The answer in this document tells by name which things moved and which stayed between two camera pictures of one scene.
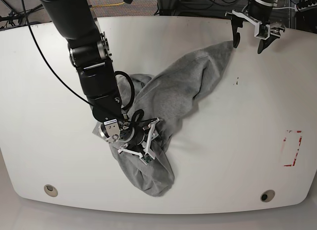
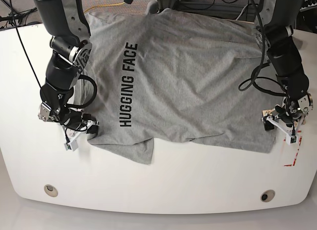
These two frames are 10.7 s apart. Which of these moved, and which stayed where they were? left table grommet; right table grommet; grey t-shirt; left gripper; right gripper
Moved: left gripper; right gripper; grey t-shirt
Stayed: right table grommet; left table grommet
